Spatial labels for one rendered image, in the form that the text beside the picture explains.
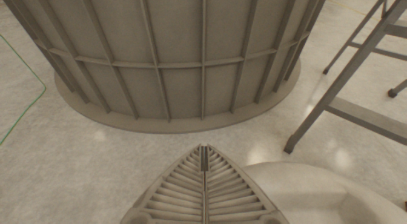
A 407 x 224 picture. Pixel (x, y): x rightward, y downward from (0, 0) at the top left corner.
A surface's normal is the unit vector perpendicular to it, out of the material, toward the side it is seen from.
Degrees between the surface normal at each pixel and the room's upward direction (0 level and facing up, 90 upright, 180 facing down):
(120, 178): 0
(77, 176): 0
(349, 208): 73
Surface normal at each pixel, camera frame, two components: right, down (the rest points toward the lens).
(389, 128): 0.01, -0.72
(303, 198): 0.00, 0.39
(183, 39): 0.11, 0.69
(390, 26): -0.63, 0.53
